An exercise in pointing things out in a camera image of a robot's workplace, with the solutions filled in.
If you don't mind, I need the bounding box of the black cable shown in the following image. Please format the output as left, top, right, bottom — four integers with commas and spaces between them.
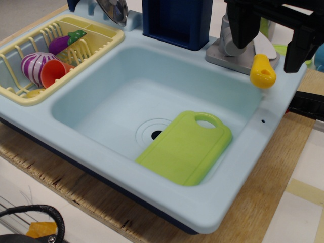
0, 204, 66, 243

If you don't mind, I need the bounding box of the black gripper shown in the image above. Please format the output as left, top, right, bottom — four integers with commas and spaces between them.
226, 1, 323, 73

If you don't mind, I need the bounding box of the grey toy faucet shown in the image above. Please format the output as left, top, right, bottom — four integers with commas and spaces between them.
206, 15, 280, 75

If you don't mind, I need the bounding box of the yellow tape piece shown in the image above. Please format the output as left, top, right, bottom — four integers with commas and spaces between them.
26, 222, 57, 239

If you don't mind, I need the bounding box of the silver metal pot lid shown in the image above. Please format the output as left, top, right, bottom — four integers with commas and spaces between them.
97, 0, 129, 27

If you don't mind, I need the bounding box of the yellow toy item in rack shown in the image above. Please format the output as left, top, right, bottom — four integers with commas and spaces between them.
25, 89, 45, 99

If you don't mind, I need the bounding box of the purple toy eggplant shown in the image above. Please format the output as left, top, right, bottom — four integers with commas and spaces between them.
48, 30, 87, 55

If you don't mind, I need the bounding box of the orange plastic cup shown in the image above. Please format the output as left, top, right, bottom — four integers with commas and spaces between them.
40, 60, 75, 88

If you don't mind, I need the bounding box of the dark blue plastic box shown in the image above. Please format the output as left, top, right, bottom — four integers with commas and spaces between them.
142, 0, 213, 51

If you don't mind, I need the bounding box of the light blue toy sink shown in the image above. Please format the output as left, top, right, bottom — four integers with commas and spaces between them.
0, 3, 308, 235

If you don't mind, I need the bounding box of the wooden plywood board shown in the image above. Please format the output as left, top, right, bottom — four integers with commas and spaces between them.
0, 4, 324, 243

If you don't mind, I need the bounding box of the black clamp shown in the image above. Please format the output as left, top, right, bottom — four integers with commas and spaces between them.
286, 91, 323, 121

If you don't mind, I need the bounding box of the purple white striped cup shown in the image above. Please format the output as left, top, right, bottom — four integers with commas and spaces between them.
20, 52, 59, 87

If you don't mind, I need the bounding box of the teal object at right edge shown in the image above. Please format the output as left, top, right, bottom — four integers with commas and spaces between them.
314, 44, 324, 72

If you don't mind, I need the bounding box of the green plastic cutting board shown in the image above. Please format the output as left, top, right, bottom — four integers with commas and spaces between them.
136, 111, 232, 186

